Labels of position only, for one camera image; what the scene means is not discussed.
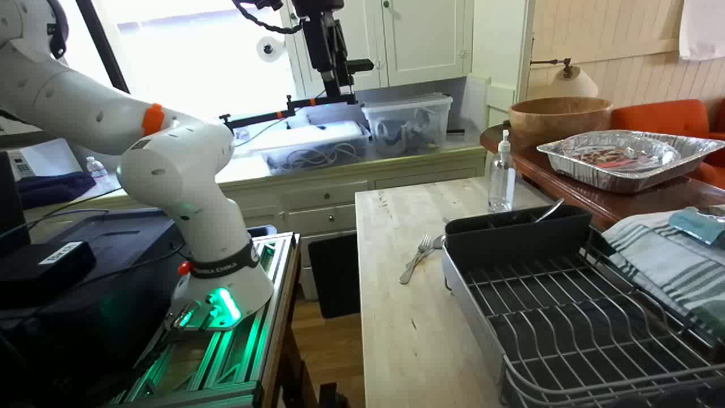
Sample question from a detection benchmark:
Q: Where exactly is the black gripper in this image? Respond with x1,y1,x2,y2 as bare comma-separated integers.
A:
297,0,353,100

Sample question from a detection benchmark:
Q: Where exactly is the silver spoon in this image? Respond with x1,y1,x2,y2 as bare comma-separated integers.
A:
410,234,449,268

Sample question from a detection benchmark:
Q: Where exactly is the silver fork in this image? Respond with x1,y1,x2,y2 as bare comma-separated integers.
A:
399,234,446,287

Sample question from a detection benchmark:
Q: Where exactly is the black cutlery holder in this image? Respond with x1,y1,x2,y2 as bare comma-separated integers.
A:
443,204,595,268

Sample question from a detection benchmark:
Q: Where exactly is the white paper towel roll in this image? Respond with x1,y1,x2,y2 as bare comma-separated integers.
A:
255,33,289,62

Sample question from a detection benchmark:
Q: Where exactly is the black boom with orange clamps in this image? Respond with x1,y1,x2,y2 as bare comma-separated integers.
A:
219,91,361,132

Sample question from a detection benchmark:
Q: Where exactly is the clear lidded storage bin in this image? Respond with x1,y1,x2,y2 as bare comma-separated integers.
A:
361,91,456,161

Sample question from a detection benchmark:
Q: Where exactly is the white panelled cabinet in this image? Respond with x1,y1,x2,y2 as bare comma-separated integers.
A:
285,0,477,91

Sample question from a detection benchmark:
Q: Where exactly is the cream counter with drawers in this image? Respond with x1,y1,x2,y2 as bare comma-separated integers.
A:
26,142,489,304

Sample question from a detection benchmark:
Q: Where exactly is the clear hand sanitizer bottle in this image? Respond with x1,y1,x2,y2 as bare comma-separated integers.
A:
486,126,520,215

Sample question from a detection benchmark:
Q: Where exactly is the large wooden bowl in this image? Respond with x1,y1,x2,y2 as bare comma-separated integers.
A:
509,94,615,149

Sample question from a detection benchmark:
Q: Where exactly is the black diagonal pole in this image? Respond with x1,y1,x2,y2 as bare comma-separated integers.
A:
74,0,133,96

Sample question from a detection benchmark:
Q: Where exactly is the white dome lamp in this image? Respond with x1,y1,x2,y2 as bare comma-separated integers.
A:
528,56,600,102

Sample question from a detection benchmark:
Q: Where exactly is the small clear water bottle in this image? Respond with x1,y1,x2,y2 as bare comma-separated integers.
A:
84,153,109,187

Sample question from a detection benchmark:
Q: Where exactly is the dark brown wooden table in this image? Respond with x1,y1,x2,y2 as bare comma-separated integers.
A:
478,121,725,234

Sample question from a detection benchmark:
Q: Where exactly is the navy blue cloth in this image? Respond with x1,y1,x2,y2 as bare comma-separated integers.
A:
17,169,97,211

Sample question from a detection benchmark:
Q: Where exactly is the aluminium foil tray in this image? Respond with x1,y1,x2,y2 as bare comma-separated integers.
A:
536,129,725,196

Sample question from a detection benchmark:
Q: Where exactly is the orange sofa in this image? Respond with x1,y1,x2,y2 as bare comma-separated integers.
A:
609,96,725,190

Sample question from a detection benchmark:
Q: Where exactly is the black screen edge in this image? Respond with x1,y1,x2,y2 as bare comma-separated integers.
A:
0,149,33,257

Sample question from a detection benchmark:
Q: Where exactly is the black labelled device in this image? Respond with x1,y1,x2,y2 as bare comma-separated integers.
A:
0,237,101,308

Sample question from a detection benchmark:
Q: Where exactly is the black control box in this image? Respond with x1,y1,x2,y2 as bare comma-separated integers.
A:
0,211,189,408

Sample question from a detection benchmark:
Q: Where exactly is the white hanging cloth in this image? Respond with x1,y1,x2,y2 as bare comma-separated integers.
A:
679,0,725,62

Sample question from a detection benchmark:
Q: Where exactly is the white green striped towel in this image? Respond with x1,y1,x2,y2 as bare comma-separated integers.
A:
600,209,725,334

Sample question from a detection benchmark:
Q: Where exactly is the teal cloth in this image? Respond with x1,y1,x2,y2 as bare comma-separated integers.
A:
667,205,725,249

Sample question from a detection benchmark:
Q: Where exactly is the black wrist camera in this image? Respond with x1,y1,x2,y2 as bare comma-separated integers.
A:
343,56,377,74

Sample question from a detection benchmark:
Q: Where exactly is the clear storage bin with cables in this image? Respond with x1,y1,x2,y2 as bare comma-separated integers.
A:
258,119,372,173

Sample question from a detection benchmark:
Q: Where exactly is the black coiled gripper cable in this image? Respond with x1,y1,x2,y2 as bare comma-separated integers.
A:
231,0,306,35

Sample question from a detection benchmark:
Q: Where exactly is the aluminium robot mount stand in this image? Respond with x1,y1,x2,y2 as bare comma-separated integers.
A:
111,228,304,408

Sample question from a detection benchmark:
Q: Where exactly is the chrome wire dish rack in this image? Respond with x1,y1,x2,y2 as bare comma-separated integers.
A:
461,252,725,408

